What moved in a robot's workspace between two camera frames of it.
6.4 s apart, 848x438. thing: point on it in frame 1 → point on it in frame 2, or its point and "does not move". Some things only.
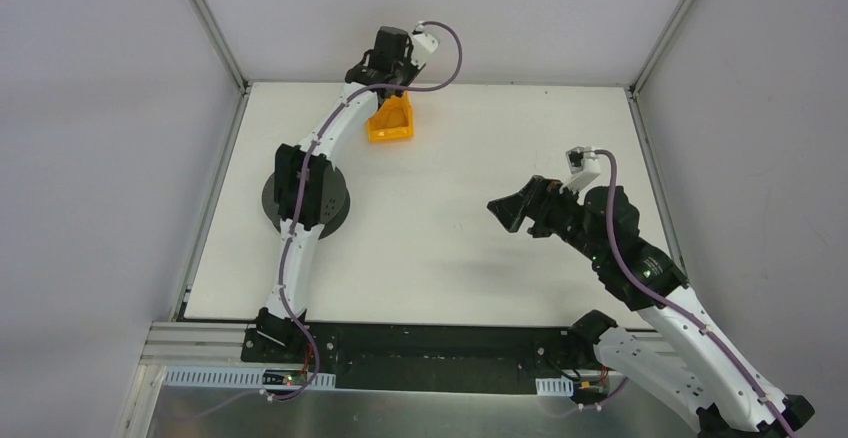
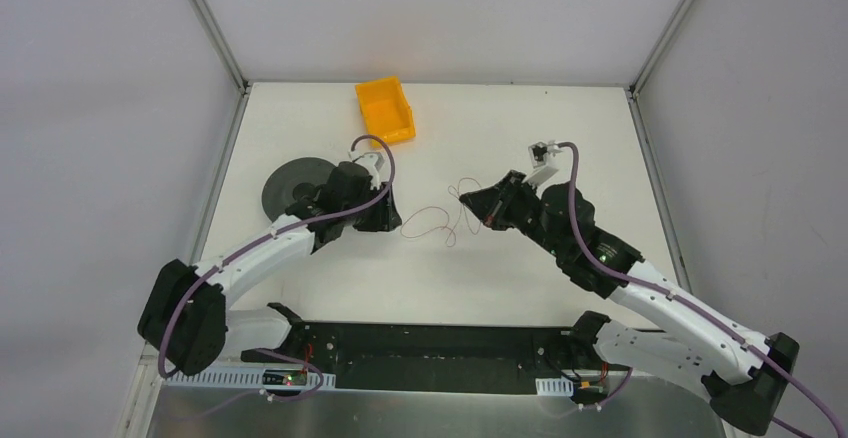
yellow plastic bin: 393,120 does not move
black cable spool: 326,199 does not move
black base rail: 375,357 does not move
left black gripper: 385,78 → 379,208
